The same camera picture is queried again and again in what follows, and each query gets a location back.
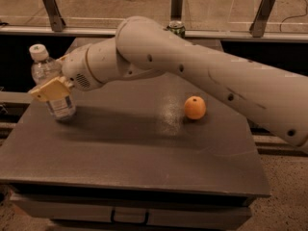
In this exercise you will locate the right metal bracket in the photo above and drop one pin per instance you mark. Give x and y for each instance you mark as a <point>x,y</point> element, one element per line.
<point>259,24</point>

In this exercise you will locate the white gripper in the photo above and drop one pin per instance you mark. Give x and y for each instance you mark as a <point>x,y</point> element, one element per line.
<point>75,68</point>

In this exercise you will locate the middle metal bracket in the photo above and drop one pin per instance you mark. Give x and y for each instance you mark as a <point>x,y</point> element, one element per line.
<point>176,9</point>

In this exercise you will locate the left metal bracket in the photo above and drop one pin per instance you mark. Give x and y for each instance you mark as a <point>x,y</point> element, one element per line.
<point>56,20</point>

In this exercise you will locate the orange fruit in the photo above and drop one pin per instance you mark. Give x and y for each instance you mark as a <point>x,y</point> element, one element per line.
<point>195,108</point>

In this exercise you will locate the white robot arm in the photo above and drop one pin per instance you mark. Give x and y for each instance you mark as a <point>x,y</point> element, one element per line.
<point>273,98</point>

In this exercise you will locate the metal bracket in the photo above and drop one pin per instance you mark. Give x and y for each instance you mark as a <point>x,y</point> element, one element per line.
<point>56,20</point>
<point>259,24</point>
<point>176,9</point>

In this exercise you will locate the clear plastic water bottle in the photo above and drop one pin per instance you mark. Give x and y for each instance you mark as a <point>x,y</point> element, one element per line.
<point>43,69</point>

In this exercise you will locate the green soda can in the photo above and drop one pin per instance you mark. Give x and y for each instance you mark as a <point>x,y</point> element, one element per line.
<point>177,27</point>

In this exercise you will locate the grey drawer cabinet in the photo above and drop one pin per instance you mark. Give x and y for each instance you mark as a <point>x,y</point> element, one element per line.
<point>69,211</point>

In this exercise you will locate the black drawer handle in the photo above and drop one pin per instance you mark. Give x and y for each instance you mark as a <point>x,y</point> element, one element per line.
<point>129,216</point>

